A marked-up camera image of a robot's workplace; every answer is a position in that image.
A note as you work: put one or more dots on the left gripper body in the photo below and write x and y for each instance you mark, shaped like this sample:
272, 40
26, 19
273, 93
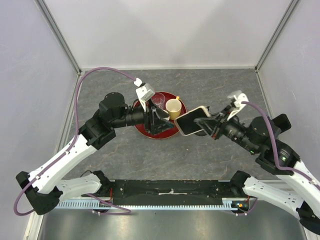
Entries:
148, 121

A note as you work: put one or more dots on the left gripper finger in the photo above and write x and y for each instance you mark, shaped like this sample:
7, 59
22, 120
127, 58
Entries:
159, 114
159, 127

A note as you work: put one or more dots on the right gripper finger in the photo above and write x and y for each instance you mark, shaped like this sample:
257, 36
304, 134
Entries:
217, 115
206, 125

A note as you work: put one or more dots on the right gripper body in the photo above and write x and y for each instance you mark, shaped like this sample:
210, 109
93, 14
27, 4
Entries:
222, 121

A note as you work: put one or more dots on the phone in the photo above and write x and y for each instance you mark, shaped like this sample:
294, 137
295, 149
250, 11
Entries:
186, 124
281, 124

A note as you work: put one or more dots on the round base phone holder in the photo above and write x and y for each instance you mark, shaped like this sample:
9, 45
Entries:
202, 133

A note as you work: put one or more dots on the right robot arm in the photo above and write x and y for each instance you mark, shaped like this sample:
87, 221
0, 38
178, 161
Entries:
275, 157

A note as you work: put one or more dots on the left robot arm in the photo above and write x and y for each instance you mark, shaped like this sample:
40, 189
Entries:
46, 187

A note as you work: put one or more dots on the yellow mug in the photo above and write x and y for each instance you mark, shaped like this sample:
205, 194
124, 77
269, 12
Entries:
173, 107

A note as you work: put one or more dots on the clear glass cup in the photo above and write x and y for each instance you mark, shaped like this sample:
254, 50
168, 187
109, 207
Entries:
158, 99

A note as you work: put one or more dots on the red round tray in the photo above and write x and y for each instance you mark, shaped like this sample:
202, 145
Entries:
168, 133

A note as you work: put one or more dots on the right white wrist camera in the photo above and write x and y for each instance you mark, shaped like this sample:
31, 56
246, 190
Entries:
236, 97

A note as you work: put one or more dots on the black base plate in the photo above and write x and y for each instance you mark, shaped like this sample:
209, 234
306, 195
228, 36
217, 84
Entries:
134, 192

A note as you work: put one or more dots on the white cable duct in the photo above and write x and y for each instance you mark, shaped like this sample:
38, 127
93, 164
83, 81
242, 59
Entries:
93, 204

